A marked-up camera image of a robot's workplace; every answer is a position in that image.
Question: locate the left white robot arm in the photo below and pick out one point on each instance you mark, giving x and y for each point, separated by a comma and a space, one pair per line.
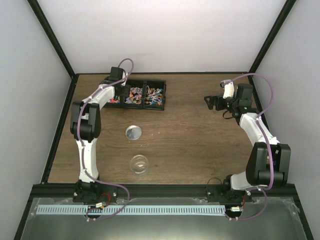
85, 123

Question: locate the clear glass jar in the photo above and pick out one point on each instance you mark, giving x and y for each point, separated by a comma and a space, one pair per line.
140, 165

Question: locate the pile of star candies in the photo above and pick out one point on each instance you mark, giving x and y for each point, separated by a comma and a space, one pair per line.
115, 100

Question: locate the pile of white-stick lollipops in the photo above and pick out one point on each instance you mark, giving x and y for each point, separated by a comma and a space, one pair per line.
154, 96

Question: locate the round metal jar lid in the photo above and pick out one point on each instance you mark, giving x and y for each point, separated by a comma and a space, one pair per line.
133, 132

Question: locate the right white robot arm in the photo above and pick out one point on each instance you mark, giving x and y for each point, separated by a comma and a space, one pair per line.
268, 163

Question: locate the black three-compartment candy tray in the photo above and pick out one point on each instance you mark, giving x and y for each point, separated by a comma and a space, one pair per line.
144, 94

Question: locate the pile of rainbow lollipops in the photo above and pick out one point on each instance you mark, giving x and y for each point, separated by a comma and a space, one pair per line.
135, 96

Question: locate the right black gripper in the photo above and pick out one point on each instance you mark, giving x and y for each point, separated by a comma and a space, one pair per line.
212, 99

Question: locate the light blue slotted cable duct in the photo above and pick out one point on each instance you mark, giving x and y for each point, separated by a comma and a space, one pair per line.
132, 210

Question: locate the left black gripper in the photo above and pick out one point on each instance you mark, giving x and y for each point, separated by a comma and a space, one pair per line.
125, 92

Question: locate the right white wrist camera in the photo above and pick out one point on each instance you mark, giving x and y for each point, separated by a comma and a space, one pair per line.
228, 87

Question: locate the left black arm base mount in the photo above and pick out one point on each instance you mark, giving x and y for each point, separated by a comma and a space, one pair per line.
93, 192

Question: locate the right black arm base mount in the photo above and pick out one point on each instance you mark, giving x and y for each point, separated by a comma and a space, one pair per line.
218, 190

